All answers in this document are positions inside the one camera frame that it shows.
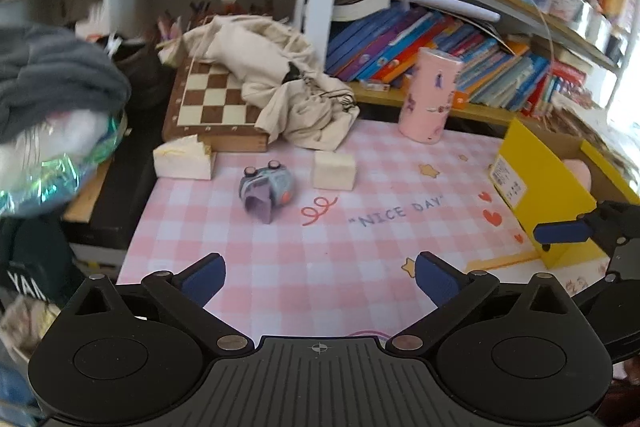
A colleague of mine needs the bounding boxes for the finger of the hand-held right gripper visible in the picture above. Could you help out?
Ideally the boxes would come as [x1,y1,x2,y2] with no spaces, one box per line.
[531,199,640,258]

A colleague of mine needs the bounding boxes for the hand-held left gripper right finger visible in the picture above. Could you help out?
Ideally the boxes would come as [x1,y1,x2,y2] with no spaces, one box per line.
[384,252,578,356]

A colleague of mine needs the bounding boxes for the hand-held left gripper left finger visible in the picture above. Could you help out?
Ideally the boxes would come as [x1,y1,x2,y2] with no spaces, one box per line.
[59,253,252,356]

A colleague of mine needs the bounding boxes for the yellow cardboard box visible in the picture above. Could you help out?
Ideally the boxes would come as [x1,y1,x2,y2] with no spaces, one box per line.
[487,118,640,271]

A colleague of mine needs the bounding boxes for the pink plush pig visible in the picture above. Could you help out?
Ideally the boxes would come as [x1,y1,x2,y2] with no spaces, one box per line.
[562,158,594,193]

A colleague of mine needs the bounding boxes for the blue grey toy car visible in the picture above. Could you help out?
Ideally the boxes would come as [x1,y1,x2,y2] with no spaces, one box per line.
[239,160,295,224]

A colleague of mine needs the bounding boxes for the pink checked desk mat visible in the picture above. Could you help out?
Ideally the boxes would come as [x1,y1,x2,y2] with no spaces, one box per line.
[115,119,621,349]

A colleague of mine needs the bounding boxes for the white block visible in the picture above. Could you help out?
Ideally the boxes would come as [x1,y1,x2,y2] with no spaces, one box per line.
[152,134,217,182]
[312,151,359,192]

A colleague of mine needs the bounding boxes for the dark green printed cloth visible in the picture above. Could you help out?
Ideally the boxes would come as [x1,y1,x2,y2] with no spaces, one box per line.
[0,217,89,323]

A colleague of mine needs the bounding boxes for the wooden chessboard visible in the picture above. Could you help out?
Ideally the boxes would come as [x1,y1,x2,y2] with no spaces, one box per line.
[161,54,271,154]

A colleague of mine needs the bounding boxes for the pink printed cylinder tin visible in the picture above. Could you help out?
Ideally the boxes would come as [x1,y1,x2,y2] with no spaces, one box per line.
[397,47,464,143]

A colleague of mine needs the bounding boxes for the iridescent plastic bag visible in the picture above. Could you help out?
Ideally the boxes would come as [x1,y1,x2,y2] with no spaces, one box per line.
[0,107,129,221]

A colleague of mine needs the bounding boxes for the row of colourful books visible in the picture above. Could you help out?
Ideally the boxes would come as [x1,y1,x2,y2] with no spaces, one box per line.
[325,2,591,118]

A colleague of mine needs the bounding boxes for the cream tote bag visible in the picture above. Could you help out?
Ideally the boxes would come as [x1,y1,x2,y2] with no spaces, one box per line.
[157,14,361,153]

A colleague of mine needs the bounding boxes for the white flat lamp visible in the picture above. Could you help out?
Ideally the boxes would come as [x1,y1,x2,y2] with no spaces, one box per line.
[390,0,501,24]

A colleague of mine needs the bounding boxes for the grey cloth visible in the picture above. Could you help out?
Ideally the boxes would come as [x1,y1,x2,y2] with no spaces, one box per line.
[0,24,132,143]

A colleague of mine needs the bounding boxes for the white charging cable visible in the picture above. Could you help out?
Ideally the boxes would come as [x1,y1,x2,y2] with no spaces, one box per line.
[502,0,556,63]

